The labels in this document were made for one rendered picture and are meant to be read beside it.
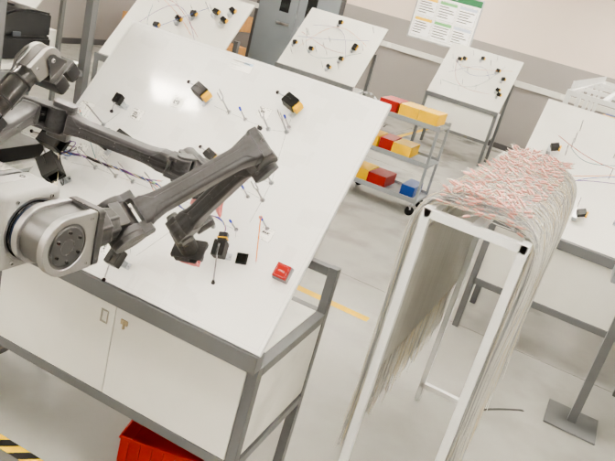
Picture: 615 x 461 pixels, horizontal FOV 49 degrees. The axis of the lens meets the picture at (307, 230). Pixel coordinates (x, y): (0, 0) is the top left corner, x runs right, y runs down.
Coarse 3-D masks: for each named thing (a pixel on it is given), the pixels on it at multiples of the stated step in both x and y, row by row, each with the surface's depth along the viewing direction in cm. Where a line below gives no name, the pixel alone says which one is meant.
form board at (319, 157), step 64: (128, 64) 274; (192, 64) 268; (256, 64) 263; (128, 128) 261; (192, 128) 256; (320, 128) 246; (64, 192) 254; (256, 192) 240; (320, 192) 236; (128, 256) 239; (192, 320) 225; (256, 320) 222
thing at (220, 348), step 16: (80, 272) 239; (96, 288) 238; (112, 288) 235; (112, 304) 236; (128, 304) 233; (144, 304) 230; (144, 320) 232; (160, 320) 229; (176, 320) 226; (176, 336) 228; (192, 336) 225; (208, 336) 222; (208, 352) 224; (224, 352) 221; (240, 352) 218; (240, 368) 220; (256, 368) 218
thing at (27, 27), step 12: (12, 12) 242; (24, 12) 247; (36, 12) 253; (12, 24) 244; (24, 24) 249; (36, 24) 254; (48, 24) 260; (12, 36) 246; (24, 36) 252; (36, 36) 257; (12, 48) 248
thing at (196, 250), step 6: (174, 246) 202; (186, 246) 195; (192, 246) 197; (198, 246) 201; (204, 246) 201; (174, 252) 201; (180, 252) 199; (186, 252) 198; (192, 252) 199; (198, 252) 200; (204, 252) 200; (186, 258) 199; (192, 258) 199; (198, 258) 199
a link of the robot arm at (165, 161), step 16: (64, 128) 194; (80, 128) 193; (96, 128) 194; (96, 144) 195; (112, 144) 194; (128, 144) 193; (144, 144) 196; (144, 160) 195; (160, 160) 194; (176, 160) 194; (176, 176) 195
